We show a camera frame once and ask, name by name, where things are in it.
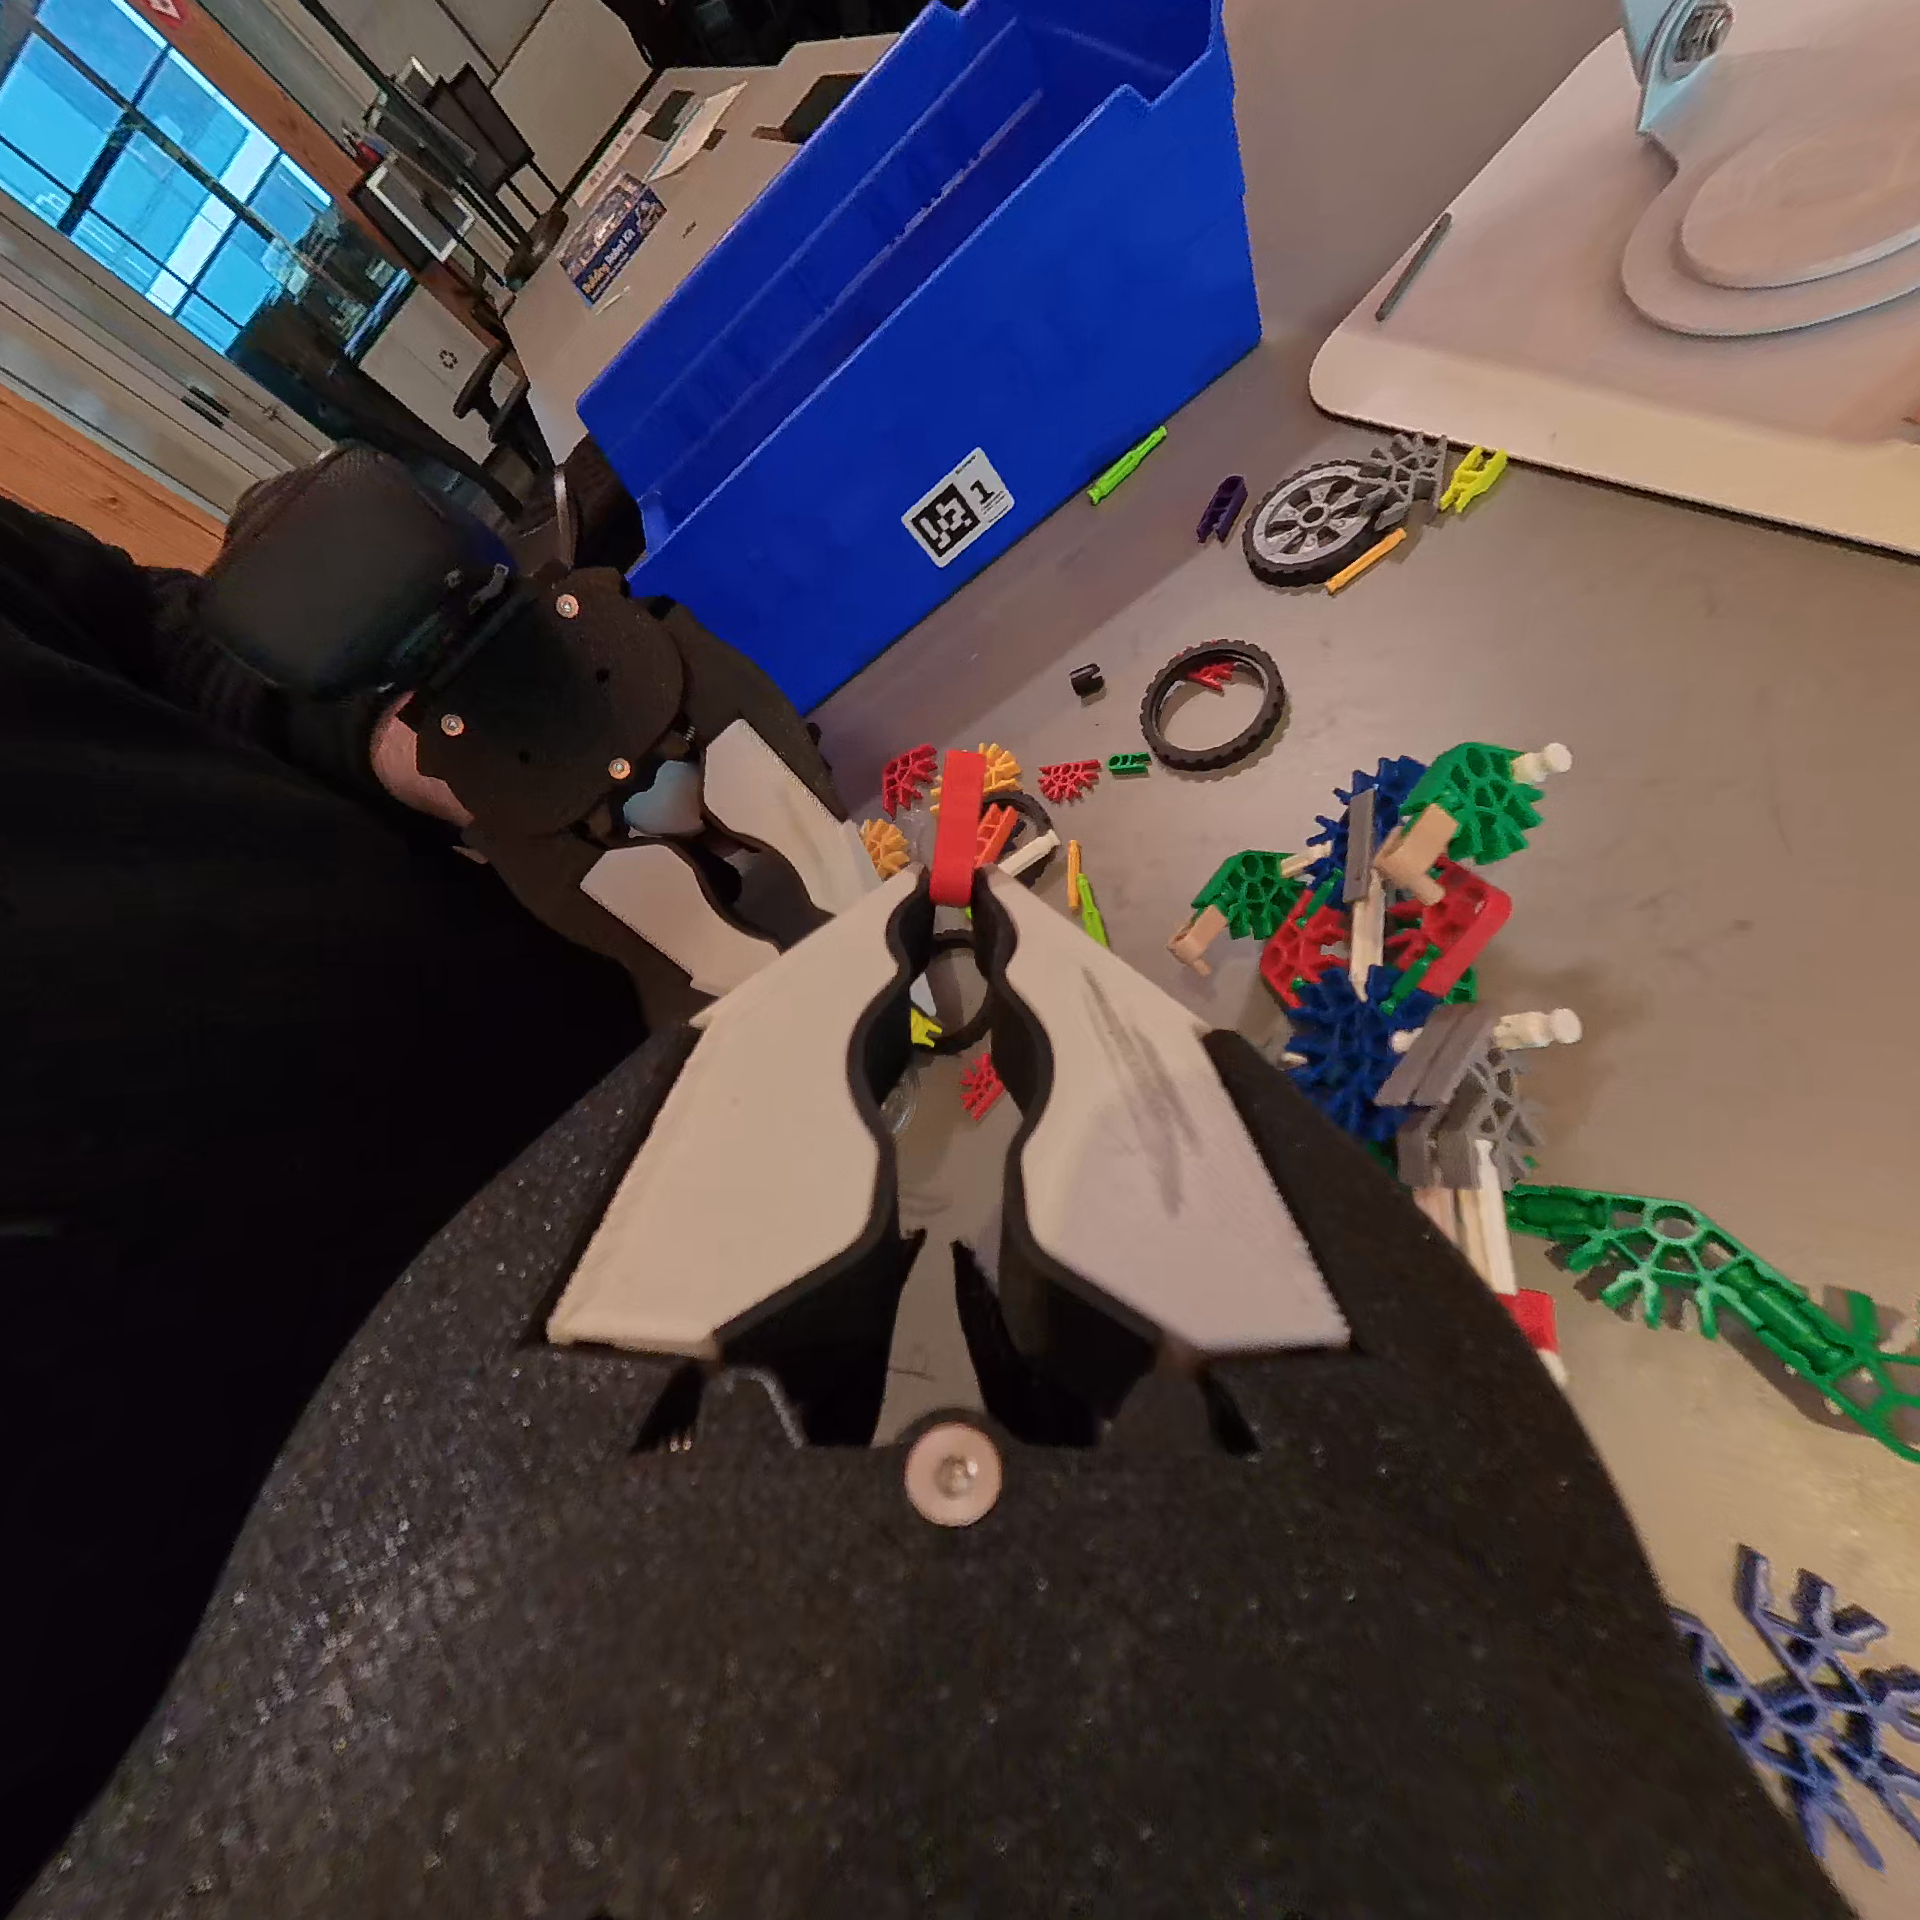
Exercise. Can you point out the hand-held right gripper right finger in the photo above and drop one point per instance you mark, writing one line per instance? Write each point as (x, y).
(1171, 1185)

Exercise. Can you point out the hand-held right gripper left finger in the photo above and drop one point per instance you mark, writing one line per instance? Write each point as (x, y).
(734, 1185)

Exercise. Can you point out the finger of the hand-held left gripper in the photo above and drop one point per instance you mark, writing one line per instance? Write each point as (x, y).
(668, 909)
(765, 802)

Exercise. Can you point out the multicolour construction toy model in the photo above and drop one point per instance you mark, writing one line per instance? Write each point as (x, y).
(1349, 1035)

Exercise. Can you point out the person's left forearm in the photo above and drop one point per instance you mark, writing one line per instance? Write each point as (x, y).
(182, 645)

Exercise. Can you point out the person's left hand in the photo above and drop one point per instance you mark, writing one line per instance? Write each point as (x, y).
(399, 757)

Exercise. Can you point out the orange sun connector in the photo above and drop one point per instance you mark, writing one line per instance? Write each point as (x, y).
(886, 848)

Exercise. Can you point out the yellow sun connector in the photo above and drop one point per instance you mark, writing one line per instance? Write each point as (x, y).
(1002, 765)

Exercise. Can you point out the small yellow clip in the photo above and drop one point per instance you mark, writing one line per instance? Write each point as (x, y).
(923, 1031)

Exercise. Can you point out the black tyre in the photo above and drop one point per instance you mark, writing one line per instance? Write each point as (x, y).
(1213, 762)
(962, 1041)
(1043, 819)

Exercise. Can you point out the white rod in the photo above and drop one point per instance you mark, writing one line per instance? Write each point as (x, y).
(1032, 857)

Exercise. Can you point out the light green rod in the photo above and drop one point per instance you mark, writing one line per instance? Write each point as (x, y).
(1128, 464)
(1094, 910)

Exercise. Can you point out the small red connector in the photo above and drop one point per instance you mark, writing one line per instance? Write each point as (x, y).
(1213, 674)

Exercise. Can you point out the blue leaflet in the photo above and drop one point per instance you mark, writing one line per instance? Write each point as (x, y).
(614, 240)

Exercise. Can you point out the white background table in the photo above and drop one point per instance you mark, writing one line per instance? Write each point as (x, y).
(706, 211)

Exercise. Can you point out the blue bin with square tag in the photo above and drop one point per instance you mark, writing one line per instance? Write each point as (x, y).
(974, 299)

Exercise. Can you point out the purple connector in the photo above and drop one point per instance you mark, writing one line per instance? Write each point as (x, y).
(1224, 509)

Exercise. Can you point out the black background chairs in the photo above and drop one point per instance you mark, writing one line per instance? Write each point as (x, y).
(464, 150)

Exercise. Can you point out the grey spoked wheel with tyre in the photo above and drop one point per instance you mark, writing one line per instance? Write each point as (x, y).
(1312, 523)

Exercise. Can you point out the grey connector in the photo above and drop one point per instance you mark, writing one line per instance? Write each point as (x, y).
(1402, 474)

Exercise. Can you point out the large window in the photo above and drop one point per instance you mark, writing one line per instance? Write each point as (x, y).
(120, 119)

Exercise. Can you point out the yellow-green connector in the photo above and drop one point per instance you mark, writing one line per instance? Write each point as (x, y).
(1472, 481)

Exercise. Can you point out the blue snowflake connector pair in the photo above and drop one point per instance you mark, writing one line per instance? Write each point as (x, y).
(1786, 1711)

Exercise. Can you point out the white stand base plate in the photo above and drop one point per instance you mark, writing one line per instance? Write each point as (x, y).
(1501, 376)

